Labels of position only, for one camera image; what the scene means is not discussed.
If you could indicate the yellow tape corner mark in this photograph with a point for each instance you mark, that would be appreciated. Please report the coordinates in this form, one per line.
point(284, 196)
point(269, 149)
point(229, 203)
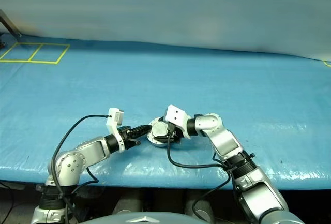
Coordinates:
point(328, 65)

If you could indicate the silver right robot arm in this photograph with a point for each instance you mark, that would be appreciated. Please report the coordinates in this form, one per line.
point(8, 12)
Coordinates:
point(227, 146)

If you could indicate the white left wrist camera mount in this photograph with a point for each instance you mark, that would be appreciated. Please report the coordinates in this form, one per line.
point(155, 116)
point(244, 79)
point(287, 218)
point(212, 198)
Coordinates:
point(111, 124)

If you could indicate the grey metal bracket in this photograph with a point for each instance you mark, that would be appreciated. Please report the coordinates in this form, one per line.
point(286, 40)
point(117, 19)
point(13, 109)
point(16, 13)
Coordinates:
point(11, 26)

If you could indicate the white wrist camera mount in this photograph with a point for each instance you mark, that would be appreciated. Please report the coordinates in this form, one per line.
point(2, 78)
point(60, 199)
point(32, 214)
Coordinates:
point(111, 124)
point(177, 116)

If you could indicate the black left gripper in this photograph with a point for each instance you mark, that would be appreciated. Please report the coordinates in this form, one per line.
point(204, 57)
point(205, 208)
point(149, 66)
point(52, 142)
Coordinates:
point(126, 137)

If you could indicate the yellow tape double square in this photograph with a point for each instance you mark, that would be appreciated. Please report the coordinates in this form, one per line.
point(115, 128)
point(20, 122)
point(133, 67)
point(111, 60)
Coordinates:
point(60, 58)

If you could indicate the grey robot torso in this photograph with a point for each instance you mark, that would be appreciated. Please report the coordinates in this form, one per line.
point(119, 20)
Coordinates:
point(150, 218)

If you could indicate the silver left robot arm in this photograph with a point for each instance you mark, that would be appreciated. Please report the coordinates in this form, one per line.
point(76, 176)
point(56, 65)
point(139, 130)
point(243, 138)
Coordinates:
point(69, 164)

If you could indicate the blue table cover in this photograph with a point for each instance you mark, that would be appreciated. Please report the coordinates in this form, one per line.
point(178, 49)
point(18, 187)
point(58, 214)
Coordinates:
point(77, 92)

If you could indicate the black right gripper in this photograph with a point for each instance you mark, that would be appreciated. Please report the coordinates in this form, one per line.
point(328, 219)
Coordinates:
point(173, 133)

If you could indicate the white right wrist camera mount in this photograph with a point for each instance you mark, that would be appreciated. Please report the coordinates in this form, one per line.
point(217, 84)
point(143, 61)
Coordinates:
point(177, 116)

